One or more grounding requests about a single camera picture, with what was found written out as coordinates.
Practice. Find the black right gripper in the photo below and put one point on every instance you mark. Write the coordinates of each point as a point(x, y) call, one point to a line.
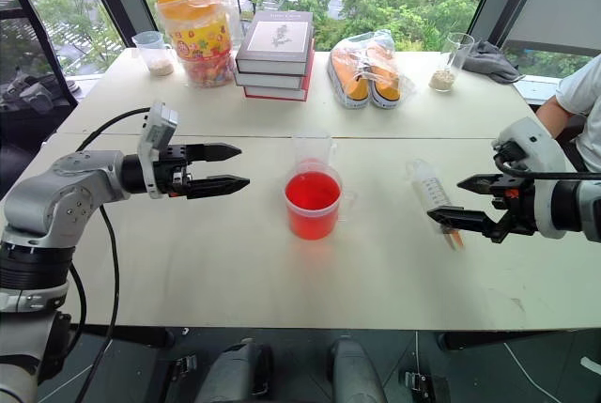
point(516, 208)

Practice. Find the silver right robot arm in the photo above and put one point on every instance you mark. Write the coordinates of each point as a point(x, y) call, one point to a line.
point(575, 208)

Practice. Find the bagged orange shoes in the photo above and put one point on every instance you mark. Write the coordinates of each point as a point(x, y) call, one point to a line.
point(371, 69)

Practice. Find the black office chair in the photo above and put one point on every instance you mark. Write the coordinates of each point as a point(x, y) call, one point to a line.
point(28, 97)

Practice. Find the dark rounded robot leg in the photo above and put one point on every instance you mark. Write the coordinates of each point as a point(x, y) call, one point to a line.
point(235, 372)
point(357, 372)

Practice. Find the tall glass with grains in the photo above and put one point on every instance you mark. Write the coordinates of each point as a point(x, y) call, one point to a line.
point(448, 67)

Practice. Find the grey hardcover book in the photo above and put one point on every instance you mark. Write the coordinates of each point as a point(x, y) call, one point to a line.
point(277, 39)

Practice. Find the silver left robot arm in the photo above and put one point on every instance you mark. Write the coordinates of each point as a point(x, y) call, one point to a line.
point(56, 206)

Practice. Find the person in white t-shirt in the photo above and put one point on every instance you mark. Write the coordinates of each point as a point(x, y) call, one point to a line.
point(582, 97)

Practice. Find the orange canvas shoe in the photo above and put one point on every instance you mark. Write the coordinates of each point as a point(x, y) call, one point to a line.
point(349, 81)
point(385, 79)

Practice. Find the clear measuring cup with grains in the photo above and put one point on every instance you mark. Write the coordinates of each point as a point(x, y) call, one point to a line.
point(155, 53)

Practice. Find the clear plastic beaker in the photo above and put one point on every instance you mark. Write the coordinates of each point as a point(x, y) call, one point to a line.
point(313, 149)

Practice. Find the red hardcover book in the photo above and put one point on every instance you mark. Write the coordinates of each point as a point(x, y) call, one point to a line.
point(274, 93)

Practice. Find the beaker of red liquid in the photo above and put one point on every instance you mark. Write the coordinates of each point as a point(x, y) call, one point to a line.
point(312, 210)

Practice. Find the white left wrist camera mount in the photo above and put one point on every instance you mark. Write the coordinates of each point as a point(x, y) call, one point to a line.
point(157, 133)

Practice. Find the black table frame bar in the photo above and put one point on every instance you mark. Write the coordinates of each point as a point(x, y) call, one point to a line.
point(521, 340)

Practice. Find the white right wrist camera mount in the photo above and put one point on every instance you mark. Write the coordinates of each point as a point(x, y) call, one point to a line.
point(535, 144)

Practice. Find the dark hardcover book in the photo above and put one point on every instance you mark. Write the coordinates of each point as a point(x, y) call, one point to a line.
point(270, 80)

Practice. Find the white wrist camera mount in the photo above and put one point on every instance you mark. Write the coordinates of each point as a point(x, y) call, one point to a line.
point(157, 133)
point(535, 144)

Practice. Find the grey cloth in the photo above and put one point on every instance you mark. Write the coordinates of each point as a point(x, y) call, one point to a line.
point(490, 62)

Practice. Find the clear plastic syringe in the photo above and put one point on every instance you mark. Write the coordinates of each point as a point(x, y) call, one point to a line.
point(429, 187)

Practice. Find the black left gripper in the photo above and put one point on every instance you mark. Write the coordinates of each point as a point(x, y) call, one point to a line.
point(174, 173)

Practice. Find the orange-lid toy jar in bag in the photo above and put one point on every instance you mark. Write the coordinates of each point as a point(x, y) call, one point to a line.
point(202, 41)

